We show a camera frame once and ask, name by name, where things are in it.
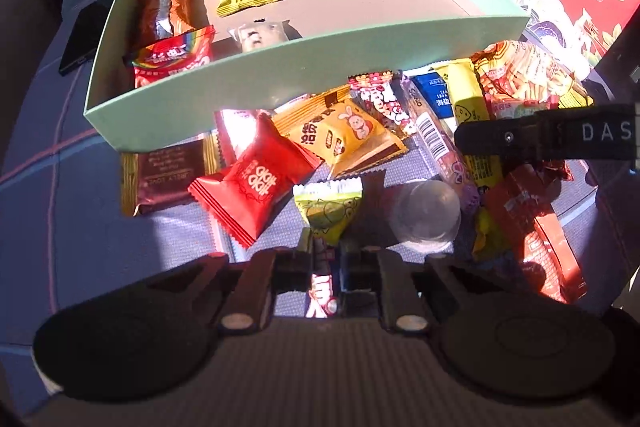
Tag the long yellow snack packet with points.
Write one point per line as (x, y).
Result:
(470, 107)

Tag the small green and yellow packet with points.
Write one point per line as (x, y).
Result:
(327, 209)

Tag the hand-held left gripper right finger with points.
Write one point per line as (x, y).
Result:
(346, 272)

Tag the long red and orange packet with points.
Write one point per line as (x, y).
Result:
(540, 232)

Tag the brown and gold snack packet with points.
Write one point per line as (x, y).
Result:
(165, 174)

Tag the orange rabbit print packet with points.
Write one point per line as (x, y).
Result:
(350, 132)

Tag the shiny red and silver packet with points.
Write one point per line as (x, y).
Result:
(232, 129)

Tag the red and white cartoon packet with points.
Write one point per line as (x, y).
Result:
(382, 99)

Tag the red rainbow candy packet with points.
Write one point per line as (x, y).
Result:
(170, 57)

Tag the orange fries snack bag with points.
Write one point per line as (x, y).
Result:
(525, 72)

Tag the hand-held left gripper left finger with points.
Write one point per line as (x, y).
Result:
(306, 262)

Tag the orange and brown snack packet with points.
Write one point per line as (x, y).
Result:
(165, 17)

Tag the small yellow snack packet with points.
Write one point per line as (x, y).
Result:
(489, 232)

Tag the red packet with white characters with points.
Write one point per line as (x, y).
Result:
(255, 184)

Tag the blue and white cracker packet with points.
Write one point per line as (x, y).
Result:
(435, 94)

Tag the pink sausage stick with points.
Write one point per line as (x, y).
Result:
(435, 137)

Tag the black smartphone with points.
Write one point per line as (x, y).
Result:
(82, 37)

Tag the pale green cardboard box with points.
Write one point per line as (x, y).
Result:
(320, 57)

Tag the clear plastic cup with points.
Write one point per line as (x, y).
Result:
(425, 217)

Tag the red and white snack packet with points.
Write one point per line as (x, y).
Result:
(322, 297)

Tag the clear wrapped pastry packet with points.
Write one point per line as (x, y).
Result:
(257, 34)

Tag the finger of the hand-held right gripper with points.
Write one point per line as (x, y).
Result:
(490, 137)

